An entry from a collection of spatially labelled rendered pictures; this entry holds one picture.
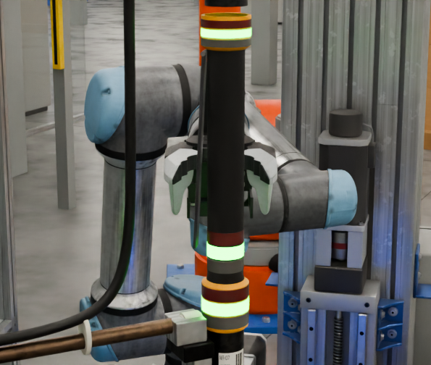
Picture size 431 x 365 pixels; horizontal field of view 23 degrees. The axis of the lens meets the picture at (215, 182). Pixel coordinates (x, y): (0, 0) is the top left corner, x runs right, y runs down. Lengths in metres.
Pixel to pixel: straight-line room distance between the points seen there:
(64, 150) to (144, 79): 5.41
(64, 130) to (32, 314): 2.00
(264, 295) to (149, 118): 3.51
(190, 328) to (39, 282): 4.82
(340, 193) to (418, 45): 0.57
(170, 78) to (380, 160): 0.46
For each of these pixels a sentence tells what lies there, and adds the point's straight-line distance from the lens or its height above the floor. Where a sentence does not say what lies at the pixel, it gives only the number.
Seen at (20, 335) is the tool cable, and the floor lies 1.56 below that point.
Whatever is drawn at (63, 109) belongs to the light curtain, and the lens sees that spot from 6.98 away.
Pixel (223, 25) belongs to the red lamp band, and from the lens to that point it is 0.89.
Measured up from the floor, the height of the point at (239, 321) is 1.55.
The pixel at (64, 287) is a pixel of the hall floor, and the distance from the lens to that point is 5.66.
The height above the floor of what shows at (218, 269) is 1.59.
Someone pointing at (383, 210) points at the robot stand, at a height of 1.39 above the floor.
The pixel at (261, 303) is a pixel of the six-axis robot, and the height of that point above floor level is 0.10.
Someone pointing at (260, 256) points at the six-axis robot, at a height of 0.32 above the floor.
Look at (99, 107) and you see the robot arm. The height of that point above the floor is 1.62.
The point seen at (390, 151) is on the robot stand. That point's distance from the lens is 1.90.
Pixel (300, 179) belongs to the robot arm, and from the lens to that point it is 1.35.
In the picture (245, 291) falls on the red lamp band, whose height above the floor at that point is 1.57.
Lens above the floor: 1.90
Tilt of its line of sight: 14 degrees down
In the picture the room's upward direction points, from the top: straight up
